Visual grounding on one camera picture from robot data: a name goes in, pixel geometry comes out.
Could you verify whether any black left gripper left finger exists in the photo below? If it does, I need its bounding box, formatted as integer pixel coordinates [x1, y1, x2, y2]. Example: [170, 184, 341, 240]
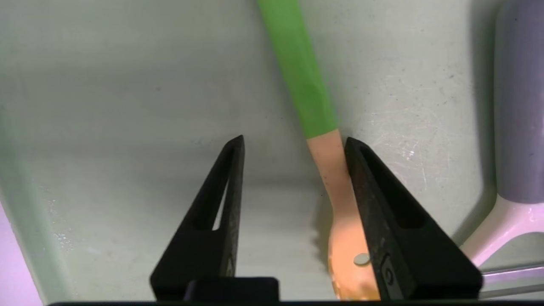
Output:
[150, 135, 279, 300]

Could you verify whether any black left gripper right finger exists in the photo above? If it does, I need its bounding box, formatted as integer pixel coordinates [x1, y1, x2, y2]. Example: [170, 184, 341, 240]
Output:
[344, 137, 484, 300]

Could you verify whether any white peeler grey handle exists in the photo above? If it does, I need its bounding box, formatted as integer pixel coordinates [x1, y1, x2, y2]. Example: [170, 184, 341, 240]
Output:
[461, 0, 544, 298]

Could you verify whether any yellow pasta spoon green handle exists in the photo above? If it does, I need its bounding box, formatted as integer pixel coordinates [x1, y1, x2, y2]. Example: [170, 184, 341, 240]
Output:
[256, 0, 381, 301]

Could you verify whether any light green plastic tray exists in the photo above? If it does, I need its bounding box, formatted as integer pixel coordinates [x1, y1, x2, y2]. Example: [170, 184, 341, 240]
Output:
[0, 0, 544, 304]

